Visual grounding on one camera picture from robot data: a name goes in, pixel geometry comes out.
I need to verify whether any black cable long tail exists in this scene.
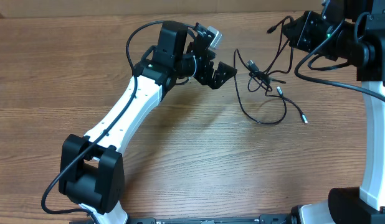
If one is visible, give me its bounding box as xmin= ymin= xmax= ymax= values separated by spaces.
xmin=233 ymin=47 xmax=308 ymax=126

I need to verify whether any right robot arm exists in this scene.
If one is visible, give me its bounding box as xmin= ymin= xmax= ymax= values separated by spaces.
xmin=282 ymin=0 xmax=385 ymax=223

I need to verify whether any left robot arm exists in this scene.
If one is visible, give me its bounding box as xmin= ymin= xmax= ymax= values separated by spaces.
xmin=55 ymin=21 xmax=237 ymax=223

